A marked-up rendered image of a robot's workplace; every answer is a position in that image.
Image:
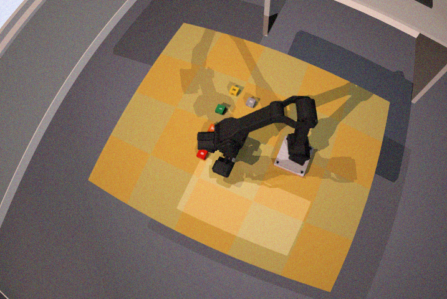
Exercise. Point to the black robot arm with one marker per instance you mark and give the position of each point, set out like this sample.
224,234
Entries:
229,132

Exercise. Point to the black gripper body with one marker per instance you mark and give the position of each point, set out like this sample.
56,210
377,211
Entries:
224,167

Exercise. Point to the yellow block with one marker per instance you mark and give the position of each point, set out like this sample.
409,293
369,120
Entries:
234,90

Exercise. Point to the green block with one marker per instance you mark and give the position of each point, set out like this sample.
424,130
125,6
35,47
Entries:
220,109

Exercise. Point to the red block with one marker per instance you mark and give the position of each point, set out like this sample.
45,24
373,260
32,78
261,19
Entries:
202,154

